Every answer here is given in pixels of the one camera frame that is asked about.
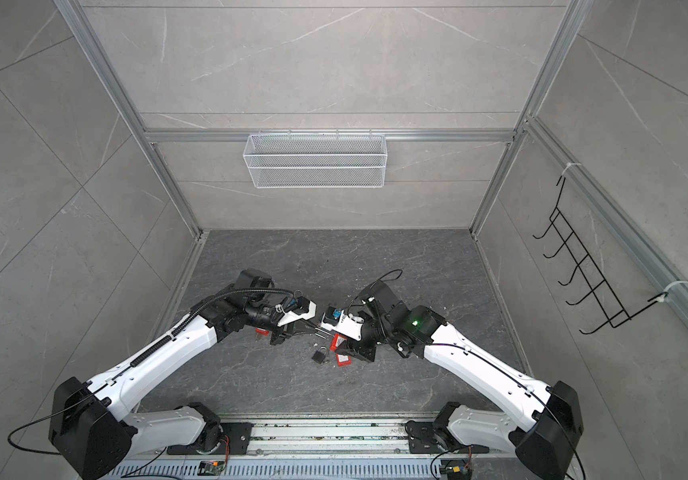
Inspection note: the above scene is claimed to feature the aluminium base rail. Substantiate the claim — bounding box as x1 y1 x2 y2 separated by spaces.
108 405 537 479

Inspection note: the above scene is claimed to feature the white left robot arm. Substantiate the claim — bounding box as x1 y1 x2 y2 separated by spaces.
44 269 316 479

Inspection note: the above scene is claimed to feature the white wire mesh basket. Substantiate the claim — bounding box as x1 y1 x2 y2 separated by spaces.
243 133 388 189

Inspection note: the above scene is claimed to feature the black wire hook rack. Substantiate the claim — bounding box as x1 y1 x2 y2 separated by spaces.
532 176 670 336

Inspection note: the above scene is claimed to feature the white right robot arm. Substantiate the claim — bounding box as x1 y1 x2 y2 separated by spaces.
323 279 584 479

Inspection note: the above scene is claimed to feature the small black padlock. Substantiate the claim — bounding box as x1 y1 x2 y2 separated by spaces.
312 346 330 365

